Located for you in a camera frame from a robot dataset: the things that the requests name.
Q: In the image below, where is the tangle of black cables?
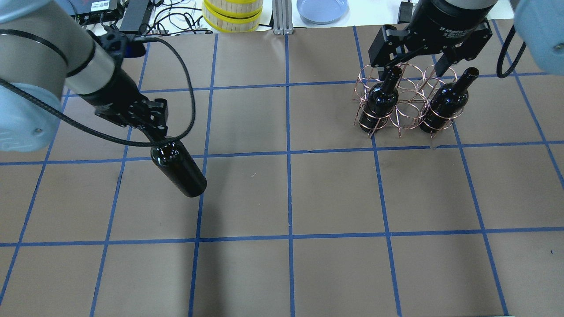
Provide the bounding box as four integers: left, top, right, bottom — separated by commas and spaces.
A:
104, 0, 216, 39

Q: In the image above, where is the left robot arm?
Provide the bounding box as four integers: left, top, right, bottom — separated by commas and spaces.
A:
0, 0, 168, 152

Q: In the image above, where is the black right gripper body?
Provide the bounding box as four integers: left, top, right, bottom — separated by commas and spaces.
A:
408, 0, 494, 44

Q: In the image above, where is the black power adapter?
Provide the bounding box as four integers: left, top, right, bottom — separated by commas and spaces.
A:
119, 0, 154, 35

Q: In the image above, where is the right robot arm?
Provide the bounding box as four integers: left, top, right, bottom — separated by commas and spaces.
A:
368, 0, 563, 77

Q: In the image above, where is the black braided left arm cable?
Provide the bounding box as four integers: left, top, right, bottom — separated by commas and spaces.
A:
0, 29, 197, 147

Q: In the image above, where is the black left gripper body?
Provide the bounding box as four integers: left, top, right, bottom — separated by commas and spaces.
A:
79, 68, 150, 128

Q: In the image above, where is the copper wire wine basket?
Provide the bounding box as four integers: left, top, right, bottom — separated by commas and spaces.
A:
352, 63, 461, 138

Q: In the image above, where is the aluminium frame post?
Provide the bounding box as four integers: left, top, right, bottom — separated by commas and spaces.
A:
272, 0, 294, 35

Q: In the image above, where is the blue plate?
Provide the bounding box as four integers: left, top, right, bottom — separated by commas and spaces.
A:
296, 0, 349, 25

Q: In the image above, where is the yellow rimmed wooden basket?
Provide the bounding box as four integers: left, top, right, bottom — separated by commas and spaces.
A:
201, 0, 263, 33

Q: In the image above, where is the black electronics box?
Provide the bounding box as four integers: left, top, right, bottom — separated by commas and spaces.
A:
67, 0, 125, 26

